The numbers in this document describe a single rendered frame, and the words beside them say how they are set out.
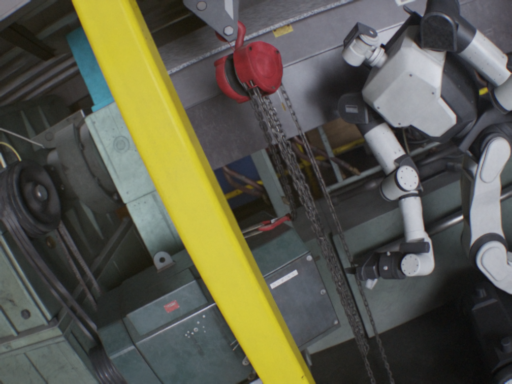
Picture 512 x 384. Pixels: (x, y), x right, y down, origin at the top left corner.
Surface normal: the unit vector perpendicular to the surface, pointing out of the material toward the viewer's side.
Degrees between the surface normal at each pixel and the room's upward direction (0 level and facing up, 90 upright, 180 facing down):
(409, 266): 54
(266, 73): 102
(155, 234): 90
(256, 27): 30
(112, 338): 45
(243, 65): 80
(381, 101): 109
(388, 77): 69
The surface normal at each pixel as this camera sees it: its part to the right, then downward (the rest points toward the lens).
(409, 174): 0.19, -0.29
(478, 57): -0.44, 0.73
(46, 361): 0.00, 0.29
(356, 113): -0.72, 0.29
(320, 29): -0.08, 0.11
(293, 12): -0.34, -0.61
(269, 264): -0.07, -0.51
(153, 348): 0.30, 0.15
